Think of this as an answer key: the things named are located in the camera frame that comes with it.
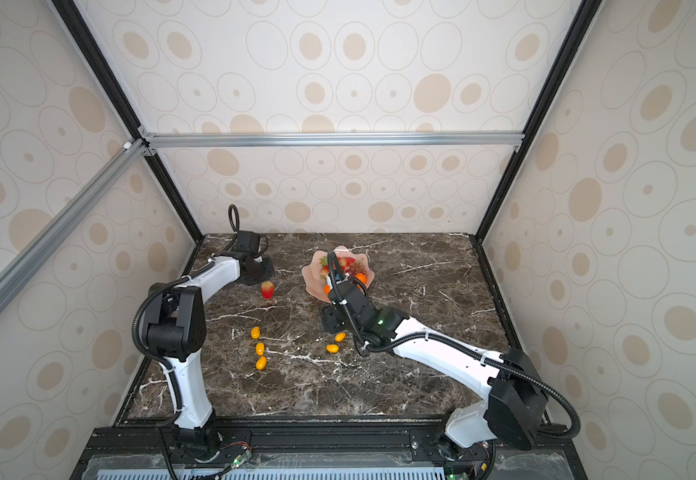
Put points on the horizontal aluminium frame bar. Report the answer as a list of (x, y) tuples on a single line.
[(344, 139)]

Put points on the pink wavy fruit bowl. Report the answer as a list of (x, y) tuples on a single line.
[(318, 287)]

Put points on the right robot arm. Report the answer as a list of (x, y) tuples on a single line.
[(514, 405)]

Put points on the right black frame post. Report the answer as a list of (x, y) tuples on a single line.
[(584, 18)]

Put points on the yellow kumquat left bottom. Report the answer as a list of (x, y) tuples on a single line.
[(261, 363)]

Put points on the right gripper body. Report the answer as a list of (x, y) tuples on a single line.
[(349, 330)]

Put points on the left black frame post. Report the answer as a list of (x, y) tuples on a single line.
[(71, 17)]

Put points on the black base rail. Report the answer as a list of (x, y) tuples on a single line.
[(320, 448)]

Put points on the black frame post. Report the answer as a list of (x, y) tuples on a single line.
[(71, 17), (584, 18)]

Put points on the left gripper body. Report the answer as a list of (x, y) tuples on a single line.
[(262, 272)]

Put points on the red grape bunch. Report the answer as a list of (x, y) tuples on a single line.
[(354, 267)]

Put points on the diagonal aluminium frame bar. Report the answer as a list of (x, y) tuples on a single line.
[(25, 265)]

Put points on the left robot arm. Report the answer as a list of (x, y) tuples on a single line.
[(170, 326)]

